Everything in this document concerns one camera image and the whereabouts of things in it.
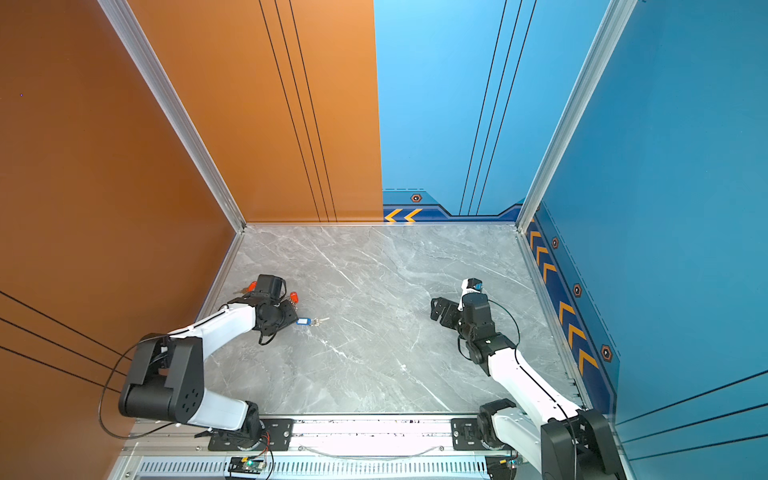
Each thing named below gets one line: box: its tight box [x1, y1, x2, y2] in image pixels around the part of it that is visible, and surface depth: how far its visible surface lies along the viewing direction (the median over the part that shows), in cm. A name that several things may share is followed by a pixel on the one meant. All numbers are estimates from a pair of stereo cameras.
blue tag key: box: [296, 317, 330, 327], surface depth 96 cm
